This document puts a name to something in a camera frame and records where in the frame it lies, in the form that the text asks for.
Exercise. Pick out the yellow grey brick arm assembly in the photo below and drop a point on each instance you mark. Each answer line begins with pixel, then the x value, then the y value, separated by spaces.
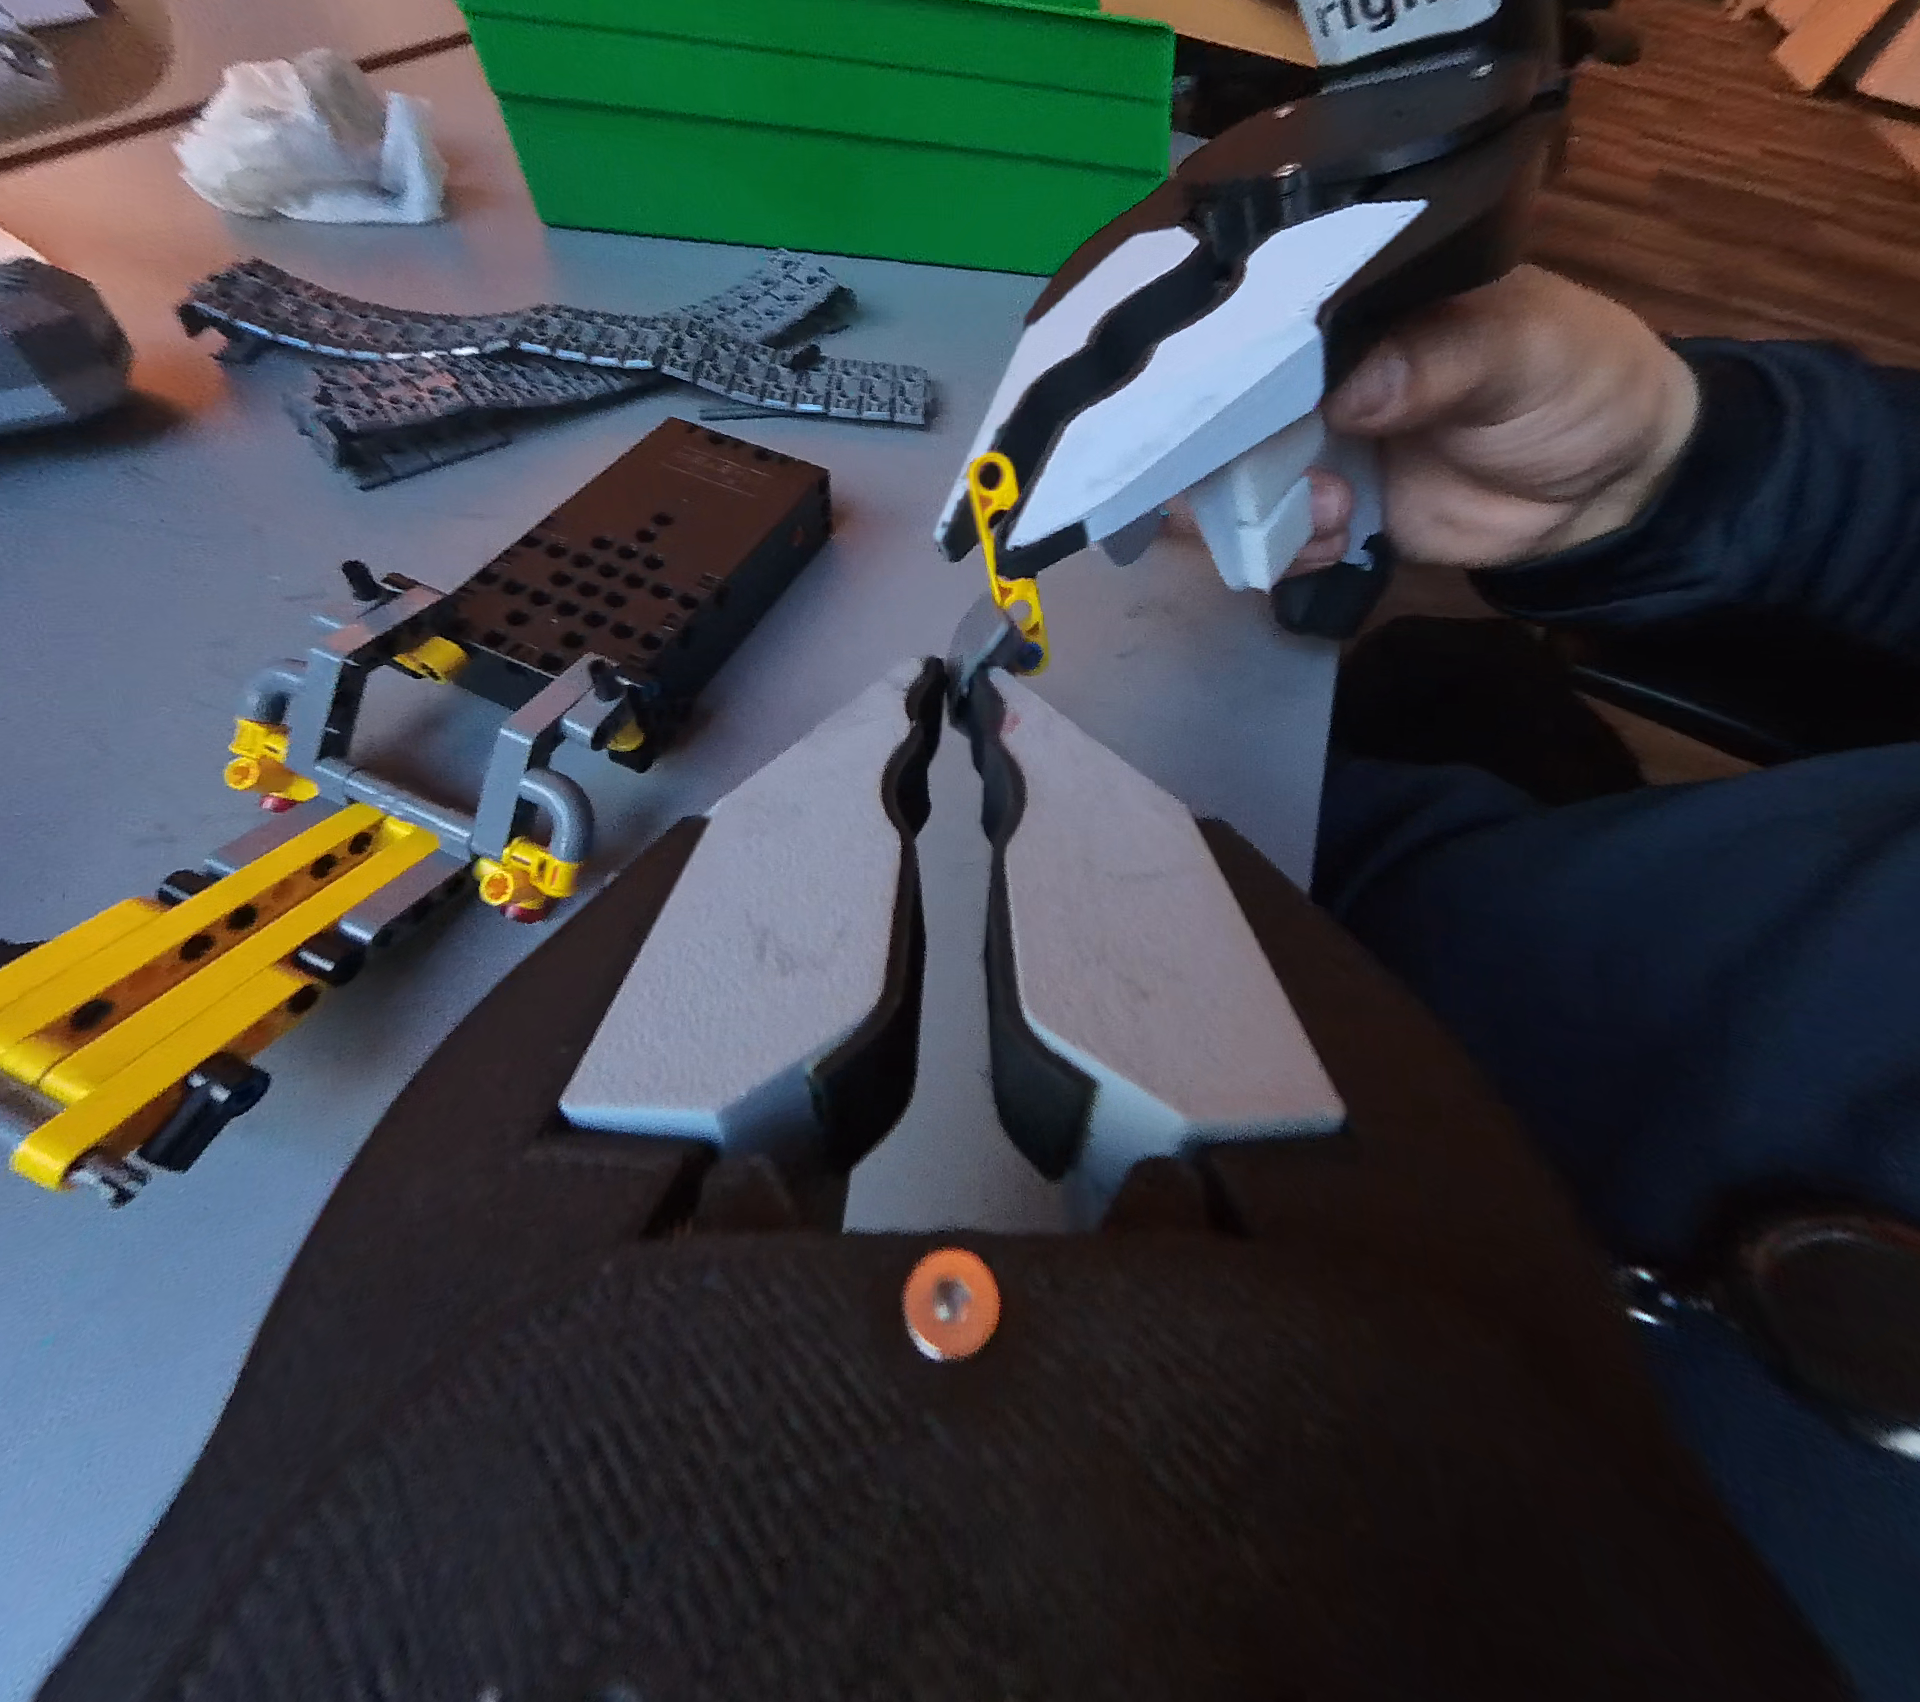
pixel 181 967

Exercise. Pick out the yellow short thin beam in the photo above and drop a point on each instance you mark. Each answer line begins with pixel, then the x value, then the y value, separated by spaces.
pixel 1007 573

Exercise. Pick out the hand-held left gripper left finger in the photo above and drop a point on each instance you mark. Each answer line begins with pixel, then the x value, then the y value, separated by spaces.
pixel 750 967

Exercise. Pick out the green plastic bin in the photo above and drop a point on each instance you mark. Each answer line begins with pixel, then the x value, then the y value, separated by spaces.
pixel 824 143

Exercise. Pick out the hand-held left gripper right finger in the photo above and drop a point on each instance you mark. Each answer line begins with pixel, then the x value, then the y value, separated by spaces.
pixel 1170 967

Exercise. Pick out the grey desk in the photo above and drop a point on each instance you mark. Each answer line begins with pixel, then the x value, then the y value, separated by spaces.
pixel 121 576

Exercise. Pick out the white crumpled tissue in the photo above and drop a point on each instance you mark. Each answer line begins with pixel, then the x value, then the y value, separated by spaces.
pixel 301 151

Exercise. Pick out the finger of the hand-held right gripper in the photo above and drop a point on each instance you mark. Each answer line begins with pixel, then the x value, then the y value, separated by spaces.
pixel 1200 382
pixel 1051 331

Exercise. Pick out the grey brick motor block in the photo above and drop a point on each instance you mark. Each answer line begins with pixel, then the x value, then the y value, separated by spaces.
pixel 60 361

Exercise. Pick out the person's right hand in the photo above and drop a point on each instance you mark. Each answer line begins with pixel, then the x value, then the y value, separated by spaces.
pixel 1531 413

